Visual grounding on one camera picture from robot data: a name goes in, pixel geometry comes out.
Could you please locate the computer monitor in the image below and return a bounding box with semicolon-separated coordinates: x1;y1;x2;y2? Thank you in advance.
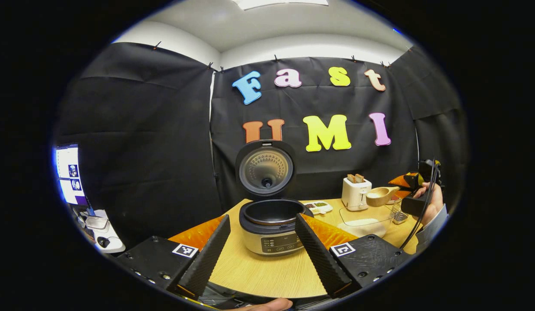
55;145;90;207

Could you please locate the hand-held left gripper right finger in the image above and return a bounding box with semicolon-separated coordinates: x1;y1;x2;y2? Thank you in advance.
294;213;412;299

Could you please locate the black backdrop cloth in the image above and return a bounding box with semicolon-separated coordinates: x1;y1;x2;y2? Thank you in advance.
56;42;469;242

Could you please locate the white divided bean dish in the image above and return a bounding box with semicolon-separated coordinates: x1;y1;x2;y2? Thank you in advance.
303;201;333;216

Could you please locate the ceiling light panel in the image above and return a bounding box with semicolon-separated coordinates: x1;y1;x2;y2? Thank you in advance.
233;0;329;11

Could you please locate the dark grey rice cooker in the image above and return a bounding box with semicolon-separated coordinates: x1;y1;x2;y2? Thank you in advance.
235;140;314;257

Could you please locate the white toaster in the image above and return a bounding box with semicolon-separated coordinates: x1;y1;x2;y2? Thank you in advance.
341;176;373;212

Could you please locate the wooden spoon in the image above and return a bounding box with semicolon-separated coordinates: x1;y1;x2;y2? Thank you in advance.
366;186;401;207

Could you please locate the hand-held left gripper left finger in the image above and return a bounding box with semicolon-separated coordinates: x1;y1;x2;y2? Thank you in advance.
116;215;231;299

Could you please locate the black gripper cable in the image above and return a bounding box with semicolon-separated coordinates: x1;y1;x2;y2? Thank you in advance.
399;158;439;250

